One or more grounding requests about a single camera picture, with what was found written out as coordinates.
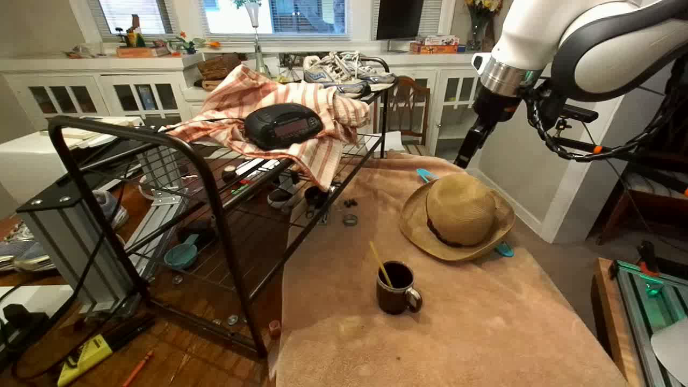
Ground orange white striped cloth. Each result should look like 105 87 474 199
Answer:
164 61 373 194

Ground wooden stick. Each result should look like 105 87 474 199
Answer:
368 239 395 287

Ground brown wooden chair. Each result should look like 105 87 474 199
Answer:
370 73 433 150

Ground dark brown mug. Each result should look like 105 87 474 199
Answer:
373 259 426 318

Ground tan straw hat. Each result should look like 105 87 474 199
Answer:
397 171 517 263

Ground grey white sneaker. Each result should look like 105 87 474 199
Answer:
299 54 372 99
336 50 397 87

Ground black metal shelf rack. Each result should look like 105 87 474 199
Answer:
14 71 397 361

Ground tall white glass-door cabinet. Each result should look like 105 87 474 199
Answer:
378 50 511 161

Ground orange box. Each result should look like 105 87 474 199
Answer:
412 38 463 57

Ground teal bowl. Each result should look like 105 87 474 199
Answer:
161 233 201 273

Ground silver lamp stand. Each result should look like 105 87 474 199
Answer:
241 0 276 77

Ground brown wicker basket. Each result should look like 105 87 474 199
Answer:
196 52 248 83

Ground tan table cloth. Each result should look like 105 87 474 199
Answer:
276 152 631 387

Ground black monitor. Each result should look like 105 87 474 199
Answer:
373 0 426 43

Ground white slatted rack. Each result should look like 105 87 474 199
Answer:
125 190 189 281

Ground vase with flowers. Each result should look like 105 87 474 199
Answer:
465 0 506 54

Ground small colourful figurine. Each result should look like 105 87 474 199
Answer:
122 13 147 52

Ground orange pen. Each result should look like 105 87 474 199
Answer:
118 347 157 387

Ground grey ribbed box black lid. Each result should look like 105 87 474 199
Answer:
14 190 140 312

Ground long white glass-door cabinet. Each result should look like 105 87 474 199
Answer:
0 54 206 139

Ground brown wooden crate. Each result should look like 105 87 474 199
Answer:
599 187 688 247

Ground yellow black tool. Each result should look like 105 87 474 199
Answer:
55 330 118 387

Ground blue grey sneaker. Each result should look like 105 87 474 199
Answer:
0 222 57 275

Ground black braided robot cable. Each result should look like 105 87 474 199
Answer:
524 87 688 162

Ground black camera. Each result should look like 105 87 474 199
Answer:
560 102 602 125

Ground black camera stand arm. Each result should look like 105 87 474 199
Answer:
555 136 688 194

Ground teal metal frame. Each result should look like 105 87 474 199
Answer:
608 257 688 387

